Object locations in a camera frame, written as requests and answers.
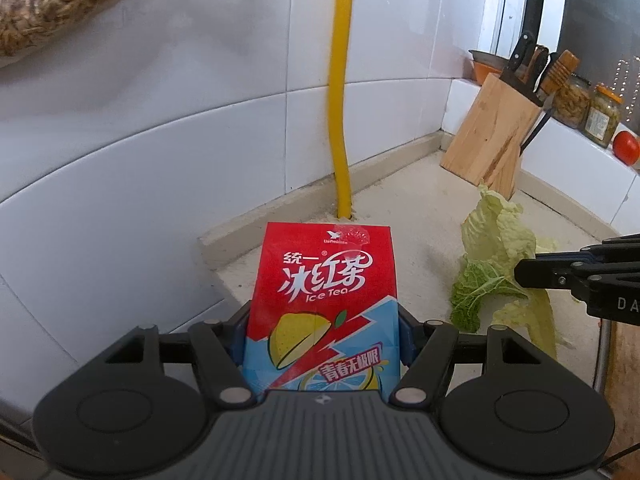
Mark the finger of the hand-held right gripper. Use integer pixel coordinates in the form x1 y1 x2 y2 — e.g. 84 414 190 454
537 233 640 267
514 258 601 292

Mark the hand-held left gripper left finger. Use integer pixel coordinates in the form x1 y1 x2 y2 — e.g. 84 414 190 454
102 302 254 407

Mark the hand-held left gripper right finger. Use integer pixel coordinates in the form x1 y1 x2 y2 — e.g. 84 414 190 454
390 304 559 407

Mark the pale napa cabbage leaf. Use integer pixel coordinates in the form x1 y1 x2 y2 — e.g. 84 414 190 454
461 185 574 361

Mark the green leafy vegetable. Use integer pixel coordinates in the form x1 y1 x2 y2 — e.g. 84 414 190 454
450 255 524 334

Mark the red and blue drink carton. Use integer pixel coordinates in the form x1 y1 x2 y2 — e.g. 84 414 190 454
241 221 403 406

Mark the metal counter edge strip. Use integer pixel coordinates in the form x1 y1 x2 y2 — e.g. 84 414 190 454
594 320 614 394

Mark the wooden cutting board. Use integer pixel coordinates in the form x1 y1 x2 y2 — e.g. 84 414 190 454
602 320 640 461

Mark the red tomato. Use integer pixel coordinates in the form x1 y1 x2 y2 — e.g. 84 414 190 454
612 130 640 166

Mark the glass jar of green pickles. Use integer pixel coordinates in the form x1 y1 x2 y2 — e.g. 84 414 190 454
584 84 624 149

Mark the wooden knife block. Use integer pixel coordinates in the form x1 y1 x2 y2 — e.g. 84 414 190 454
440 72 546 200

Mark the glass jar of yellow pickles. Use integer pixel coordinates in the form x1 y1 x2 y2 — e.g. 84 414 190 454
552 74 592 130

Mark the yellow pipe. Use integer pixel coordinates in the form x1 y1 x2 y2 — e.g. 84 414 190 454
327 0 357 219

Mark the bag of dried brown food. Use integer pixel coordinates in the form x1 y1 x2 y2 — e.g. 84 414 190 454
0 0 154 61

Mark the wooden handled knife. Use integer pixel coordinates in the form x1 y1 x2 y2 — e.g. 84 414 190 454
540 50 581 106

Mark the black handled knife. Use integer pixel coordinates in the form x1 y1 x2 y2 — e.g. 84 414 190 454
525 46 551 94
507 32 535 79

